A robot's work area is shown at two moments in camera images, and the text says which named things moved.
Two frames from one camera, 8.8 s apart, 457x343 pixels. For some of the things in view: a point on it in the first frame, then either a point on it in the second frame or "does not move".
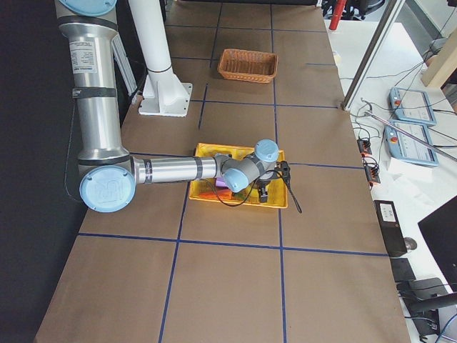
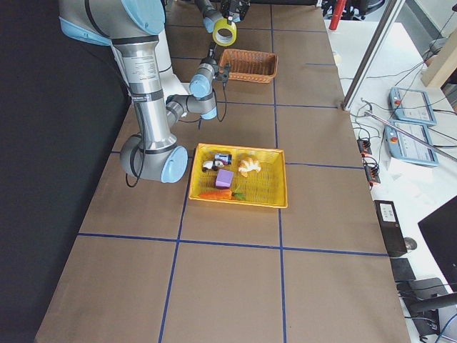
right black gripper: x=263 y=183 → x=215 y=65
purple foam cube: x=221 y=183 does not move
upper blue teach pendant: x=411 y=105 does not move
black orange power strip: x=371 y=168 does not move
